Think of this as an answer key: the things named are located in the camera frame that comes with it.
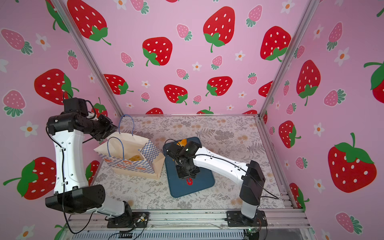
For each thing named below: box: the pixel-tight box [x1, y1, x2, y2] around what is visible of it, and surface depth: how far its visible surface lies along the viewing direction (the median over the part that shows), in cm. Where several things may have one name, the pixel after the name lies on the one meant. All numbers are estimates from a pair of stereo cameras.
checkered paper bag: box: [93, 114, 166, 180], surface depth 77 cm
